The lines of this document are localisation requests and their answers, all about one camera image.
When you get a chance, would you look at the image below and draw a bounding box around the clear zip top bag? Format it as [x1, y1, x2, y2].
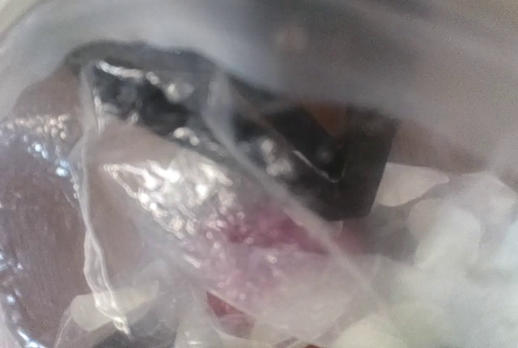
[1, 0, 517, 347]

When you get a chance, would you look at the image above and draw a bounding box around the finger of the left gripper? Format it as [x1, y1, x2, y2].
[66, 42, 398, 221]

